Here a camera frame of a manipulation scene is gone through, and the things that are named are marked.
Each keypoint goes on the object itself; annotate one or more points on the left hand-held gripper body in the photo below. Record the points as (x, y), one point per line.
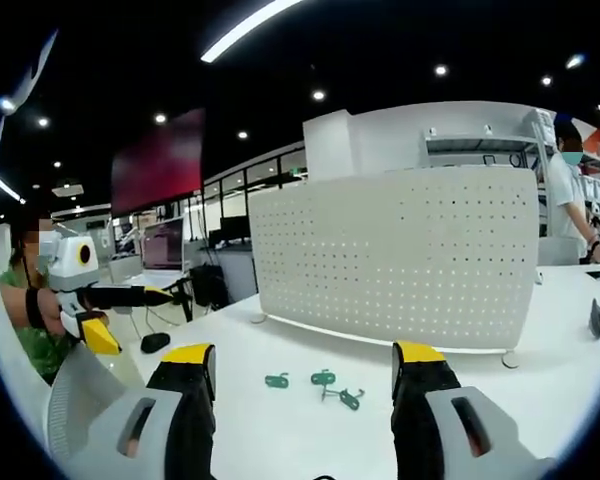
(70, 272)

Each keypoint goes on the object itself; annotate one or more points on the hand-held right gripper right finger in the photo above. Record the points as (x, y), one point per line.
(430, 430)

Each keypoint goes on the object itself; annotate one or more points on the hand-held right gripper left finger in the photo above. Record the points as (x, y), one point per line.
(180, 430)

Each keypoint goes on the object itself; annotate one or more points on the white perforated mounting plate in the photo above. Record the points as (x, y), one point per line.
(395, 260)

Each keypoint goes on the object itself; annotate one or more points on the person's left hand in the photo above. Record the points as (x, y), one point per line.
(50, 310)

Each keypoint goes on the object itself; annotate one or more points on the black computer mouse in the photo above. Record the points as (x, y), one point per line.
(155, 342)

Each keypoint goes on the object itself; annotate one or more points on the laptop with pink screen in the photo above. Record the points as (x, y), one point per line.
(162, 247)

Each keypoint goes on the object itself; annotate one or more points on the operator in green shirt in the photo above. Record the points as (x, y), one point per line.
(40, 352)

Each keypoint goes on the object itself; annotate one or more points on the grey mesh chair back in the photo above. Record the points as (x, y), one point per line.
(75, 400)

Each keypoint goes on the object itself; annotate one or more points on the black office chair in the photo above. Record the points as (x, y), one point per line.
(210, 287)

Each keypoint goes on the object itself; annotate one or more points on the large dark red screen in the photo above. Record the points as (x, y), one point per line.
(155, 165)

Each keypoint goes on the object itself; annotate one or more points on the flat phone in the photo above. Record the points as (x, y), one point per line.
(599, 275)

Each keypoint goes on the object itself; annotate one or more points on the long ceiling light strip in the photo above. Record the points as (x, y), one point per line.
(245, 30)

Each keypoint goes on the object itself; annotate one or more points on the white metal shelf rack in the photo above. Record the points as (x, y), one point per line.
(510, 145)

